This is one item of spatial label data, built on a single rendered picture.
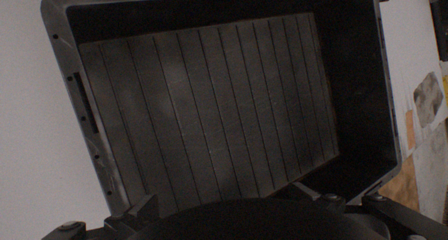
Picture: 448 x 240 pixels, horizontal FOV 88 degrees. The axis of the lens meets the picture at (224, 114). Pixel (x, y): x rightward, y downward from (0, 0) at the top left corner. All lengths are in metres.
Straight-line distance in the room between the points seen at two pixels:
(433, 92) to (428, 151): 2.04
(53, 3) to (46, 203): 0.31
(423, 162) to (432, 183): 0.32
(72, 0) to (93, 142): 0.10
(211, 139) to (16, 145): 0.27
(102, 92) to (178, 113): 0.09
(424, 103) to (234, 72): 0.89
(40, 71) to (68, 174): 0.16
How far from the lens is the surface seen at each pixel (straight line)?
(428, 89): 1.17
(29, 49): 0.44
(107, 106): 0.30
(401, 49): 1.02
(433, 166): 3.33
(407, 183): 2.86
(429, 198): 3.35
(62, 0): 0.21
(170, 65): 0.31
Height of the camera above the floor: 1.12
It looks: 62 degrees down
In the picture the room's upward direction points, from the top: 92 degrees clockwise
